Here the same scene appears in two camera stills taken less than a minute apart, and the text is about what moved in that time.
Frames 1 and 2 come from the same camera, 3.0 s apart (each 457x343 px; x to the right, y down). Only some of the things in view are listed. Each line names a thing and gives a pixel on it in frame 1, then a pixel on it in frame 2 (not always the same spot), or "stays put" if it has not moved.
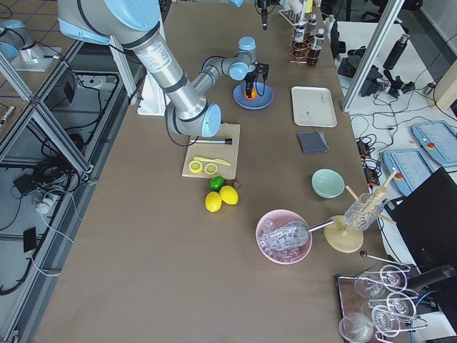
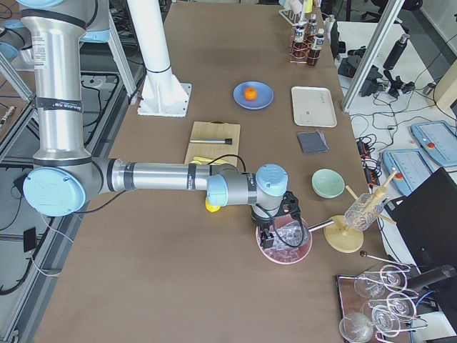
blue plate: [264, 96] stays put
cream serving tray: [313, 106] stays put
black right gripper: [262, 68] → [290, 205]
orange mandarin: [253, 93] stays put
